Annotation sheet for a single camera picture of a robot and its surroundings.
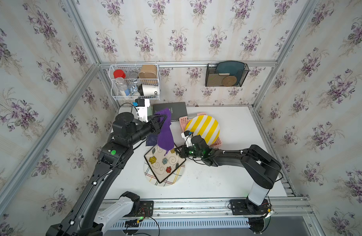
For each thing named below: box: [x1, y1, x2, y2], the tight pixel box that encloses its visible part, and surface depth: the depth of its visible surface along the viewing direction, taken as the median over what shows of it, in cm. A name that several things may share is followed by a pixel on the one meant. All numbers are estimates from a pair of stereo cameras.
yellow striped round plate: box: [184, 115, 221, 147], surface depth 102 cm
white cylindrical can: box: [142, 84, 160, 96], surface depth 95 cm
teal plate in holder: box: [214, 60, 245, 87], surface depth 94 cm
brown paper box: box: [138, 64, 158, 79], surface depth 92 cm
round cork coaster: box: [221, 75, 238, 87], surface depth 100 cm
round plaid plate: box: [143, 160, 186, 187], surface depth 84 cm
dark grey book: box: [152, 101, 188, 122], surface depth 117 cm
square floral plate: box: [143, 145, 187, 184], surface depth 86 cm
